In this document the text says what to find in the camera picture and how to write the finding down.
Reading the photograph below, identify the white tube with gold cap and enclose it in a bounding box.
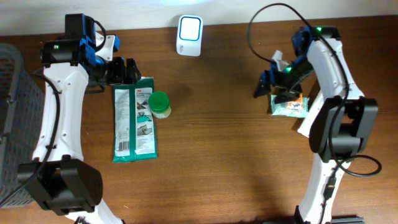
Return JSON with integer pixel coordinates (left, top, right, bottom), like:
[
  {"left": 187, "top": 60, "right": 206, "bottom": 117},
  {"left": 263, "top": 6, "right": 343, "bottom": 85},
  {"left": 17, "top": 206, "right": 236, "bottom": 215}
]
[{"left": 297, "top": 91, "right": 324, "bottom": 138}]

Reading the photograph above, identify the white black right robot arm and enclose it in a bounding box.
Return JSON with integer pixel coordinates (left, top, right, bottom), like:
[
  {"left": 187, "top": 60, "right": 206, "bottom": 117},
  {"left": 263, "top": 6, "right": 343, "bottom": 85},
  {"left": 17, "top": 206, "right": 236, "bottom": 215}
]
[{"left": 254, "top": 26, "right": 378, "bottom": 223}]

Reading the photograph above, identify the white barcode scanner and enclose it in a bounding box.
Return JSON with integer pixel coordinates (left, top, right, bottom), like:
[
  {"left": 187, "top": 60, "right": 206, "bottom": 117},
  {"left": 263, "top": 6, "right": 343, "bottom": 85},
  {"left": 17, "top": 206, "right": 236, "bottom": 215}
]
[{"left": 176, "top": 15, "right": 203, "bottom": 57}]

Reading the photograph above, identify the dark grey plastic basket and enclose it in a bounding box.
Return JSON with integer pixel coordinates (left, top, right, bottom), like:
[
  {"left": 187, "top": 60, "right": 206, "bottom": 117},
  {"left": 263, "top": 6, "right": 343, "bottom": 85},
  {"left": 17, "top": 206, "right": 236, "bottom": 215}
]
[{"left": 1, "top": 43, "right": 45, "bottom": 200}]

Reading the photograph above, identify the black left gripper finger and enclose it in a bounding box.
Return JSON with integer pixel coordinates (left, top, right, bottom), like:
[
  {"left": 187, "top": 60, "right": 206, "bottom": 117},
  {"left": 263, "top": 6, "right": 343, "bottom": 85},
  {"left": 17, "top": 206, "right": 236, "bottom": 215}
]
[
  {"left": 112, "top": 57, "right": 126, "bottom": 85},
  {"left": 126, "top": 58, "right": 141, "bottom": 84}
]

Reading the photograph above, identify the small orange juice carton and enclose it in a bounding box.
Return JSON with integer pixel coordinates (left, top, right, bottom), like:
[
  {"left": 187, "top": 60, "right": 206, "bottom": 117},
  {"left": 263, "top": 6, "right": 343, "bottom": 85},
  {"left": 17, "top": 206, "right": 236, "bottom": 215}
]
[{"left": 284, "top": 94, "right": 303, "bottom": 111}]

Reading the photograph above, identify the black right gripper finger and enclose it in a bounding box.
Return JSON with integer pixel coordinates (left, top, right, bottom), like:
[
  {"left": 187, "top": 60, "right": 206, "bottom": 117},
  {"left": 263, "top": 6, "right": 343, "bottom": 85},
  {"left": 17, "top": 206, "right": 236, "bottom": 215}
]
[
  {"left": 274, "top": 90, "right": 301, "bottom": 104},
  {"left": 253, "top": 70, "right": 271, "bottom": 98}
]

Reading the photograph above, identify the green lid glass jar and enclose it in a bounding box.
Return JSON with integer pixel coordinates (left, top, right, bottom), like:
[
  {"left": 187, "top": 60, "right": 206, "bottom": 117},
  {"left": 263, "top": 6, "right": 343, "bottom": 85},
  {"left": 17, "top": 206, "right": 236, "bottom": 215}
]
[{"left": 149, "top": 91, "right": 172, "bottom": 119}]

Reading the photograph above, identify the green 3M cloth package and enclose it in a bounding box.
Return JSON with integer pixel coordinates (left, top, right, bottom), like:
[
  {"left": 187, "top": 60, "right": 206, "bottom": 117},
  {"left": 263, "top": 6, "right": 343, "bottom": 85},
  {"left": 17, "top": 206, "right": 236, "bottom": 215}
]
[{"left": 113, "top": 77, "right": 158, "bottom": 163}]

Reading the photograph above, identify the teal wet wipes pack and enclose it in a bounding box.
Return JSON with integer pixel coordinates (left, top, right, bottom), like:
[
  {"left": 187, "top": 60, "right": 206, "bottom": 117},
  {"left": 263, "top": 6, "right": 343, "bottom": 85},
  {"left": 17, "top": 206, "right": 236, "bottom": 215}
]
[{"left": 271, "top": 95, "right": 309, "bottom": 118}]

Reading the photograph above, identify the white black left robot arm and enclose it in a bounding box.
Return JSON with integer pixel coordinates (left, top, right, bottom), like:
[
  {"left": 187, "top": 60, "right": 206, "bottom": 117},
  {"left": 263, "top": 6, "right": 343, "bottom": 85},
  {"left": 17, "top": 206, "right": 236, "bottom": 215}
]
[{"left": 17, "top": 14, "right": 141, "bottom": 223}]

